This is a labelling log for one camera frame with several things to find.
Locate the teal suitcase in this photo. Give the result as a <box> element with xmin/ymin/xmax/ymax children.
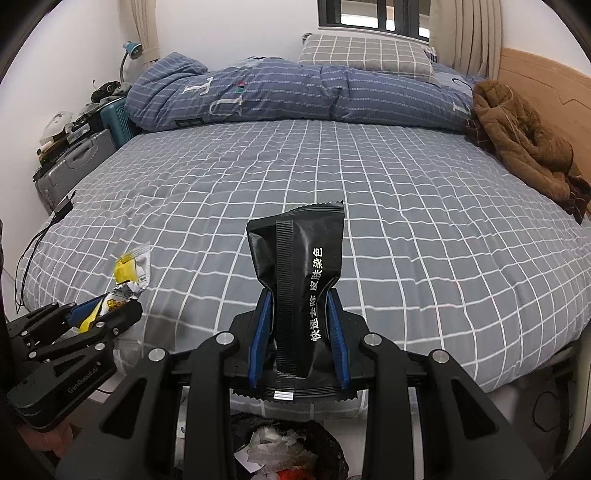
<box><xmin>100</xmin><ymin>102</ymin><xmax>139</xmax><ymax>148</ymax></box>

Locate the blue desk lamp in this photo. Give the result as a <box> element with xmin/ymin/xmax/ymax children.
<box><xmin>117</xmin><ymin>41</ymin><xmax>143</xmax><ymax>84</ymax></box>

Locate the grey suitcase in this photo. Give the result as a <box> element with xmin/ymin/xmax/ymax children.
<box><xmin>33</xmin><ymin>128</ymin><xmax>118</xmax><ymax>215</ymax></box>

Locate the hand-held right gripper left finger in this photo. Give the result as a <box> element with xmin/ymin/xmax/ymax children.
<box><xmin>55</xmin><ymin>291</ymin><xmax>278</xmax><ymax>480</ymax></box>

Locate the blue striped duvet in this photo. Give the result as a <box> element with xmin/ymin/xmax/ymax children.
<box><xmin>124</xmin><ymin>52</ymin><xmax>485</xmax><ymax>134</ymax></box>

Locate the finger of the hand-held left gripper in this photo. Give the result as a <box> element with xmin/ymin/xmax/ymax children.
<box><xmin>7</xmin><ymin>295</ymin><xmax>105</xmax><ymax>344</ymax></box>
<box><xmin>28</xmin><ymin>302</ymin><xmax>144</xmax><ymax>364</ymax></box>

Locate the silver yellow snack wrapper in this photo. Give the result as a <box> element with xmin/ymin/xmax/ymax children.
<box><xmin>78</xmin><ymin>282</ymin><xmax>141</xmax><ymax>334</ymax></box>

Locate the white rounded object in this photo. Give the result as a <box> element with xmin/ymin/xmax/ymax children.
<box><xmin>41</xmin><ymin>112</ymin><xmax>75</xmax><ymax>141</ymax></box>

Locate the brown fleece jacket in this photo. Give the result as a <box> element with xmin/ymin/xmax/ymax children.
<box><xmin>464</xmin><ymin>79</ymin><xmax>591</xmax><ymax>225</ymax></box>

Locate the thin black cable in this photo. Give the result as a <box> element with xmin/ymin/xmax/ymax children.
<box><xmin>531</xmin><ymin>392</ymin><xmax>568</xmax><ymax>435</ymax></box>

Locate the wide beige curtain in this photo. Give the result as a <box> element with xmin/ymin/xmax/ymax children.
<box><xmin>429</xmin><ymin>0</ymin><xmax>504</xmax><ymax>79</ymax></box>

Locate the dark framed window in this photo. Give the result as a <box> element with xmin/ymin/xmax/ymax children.
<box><xmin>318</xmin><ymin>0</ymin><xmax>432</xmax><ymax>38</ymax></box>

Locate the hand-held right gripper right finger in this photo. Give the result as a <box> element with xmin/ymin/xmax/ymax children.
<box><xmin>325</xmin><ymin>291</ymin><xmax>548</xmax><ymax>480</ymax></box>

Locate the narrow beige curtain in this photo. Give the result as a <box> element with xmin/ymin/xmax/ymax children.
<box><xmin>129</xmin><ymin>0</ymin><xmax>162</xmax><ymax>63</ymax></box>

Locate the black adapter cable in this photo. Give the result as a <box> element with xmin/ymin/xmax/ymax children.
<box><xmin>14</xmin><ymin>217</ymin><xmax>61</xmax><ymax>315</ymax></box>

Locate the black-lined trash bin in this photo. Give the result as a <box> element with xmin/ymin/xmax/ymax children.
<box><xmin>231</xmin><ymin>412</ymin><xmax>349</xmax><ymax>480</ymax></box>

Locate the small black gadget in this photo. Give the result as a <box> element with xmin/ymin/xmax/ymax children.
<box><xmin>90</xmin><ymin>80</ymin><xmax>123</xmax><ymax>103</ymax></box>

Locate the wooden headboard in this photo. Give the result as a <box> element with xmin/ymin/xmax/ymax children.
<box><xmin>499</xmin><ymin>47</ymin><xmax>591</xmax><ymax>185</ymax></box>

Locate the black foil pouch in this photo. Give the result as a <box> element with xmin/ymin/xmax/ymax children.
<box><xmin>246</xmin><ymin>200</ymin><xmax>365</xmax><ymax>403</ymax></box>

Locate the grey checked pillow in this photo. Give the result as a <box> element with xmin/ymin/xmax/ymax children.
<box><xmin>298</xmin><ymin>33</ymin><xmax>437</xmax><ymax>84</ymax></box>

